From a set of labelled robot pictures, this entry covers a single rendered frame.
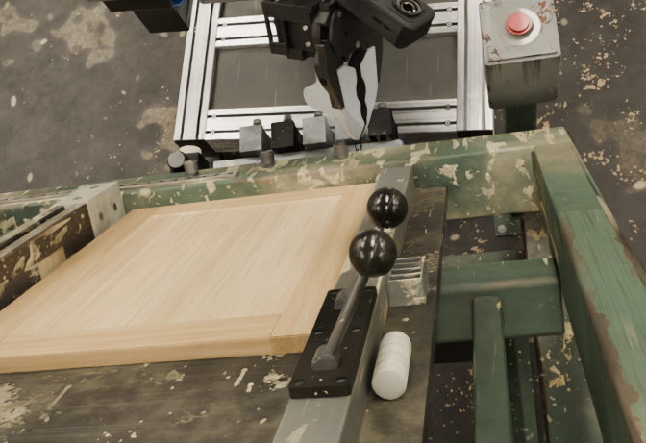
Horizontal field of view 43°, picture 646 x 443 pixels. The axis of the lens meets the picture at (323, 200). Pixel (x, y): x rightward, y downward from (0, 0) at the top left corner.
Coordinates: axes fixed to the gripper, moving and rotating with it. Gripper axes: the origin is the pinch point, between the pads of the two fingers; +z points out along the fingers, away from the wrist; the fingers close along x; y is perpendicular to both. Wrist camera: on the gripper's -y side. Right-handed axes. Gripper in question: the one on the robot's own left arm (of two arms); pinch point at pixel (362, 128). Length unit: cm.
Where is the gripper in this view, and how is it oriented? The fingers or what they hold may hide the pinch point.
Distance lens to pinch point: 83.3
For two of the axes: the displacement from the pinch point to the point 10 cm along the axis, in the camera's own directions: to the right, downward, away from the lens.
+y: -7.8, -2.1, 5.8
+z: 1.5, 8.4, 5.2
